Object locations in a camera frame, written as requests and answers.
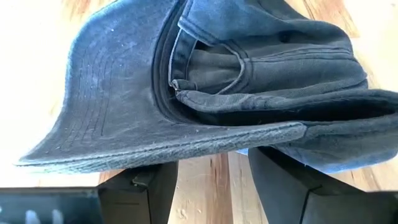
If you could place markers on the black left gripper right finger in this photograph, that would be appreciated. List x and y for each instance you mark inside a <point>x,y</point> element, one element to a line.
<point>289,193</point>

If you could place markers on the dark blue-grey baseball cap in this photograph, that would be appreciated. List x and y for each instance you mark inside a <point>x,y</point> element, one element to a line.
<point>109,93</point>

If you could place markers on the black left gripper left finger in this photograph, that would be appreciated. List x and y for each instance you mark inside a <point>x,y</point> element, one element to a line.
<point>140,199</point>

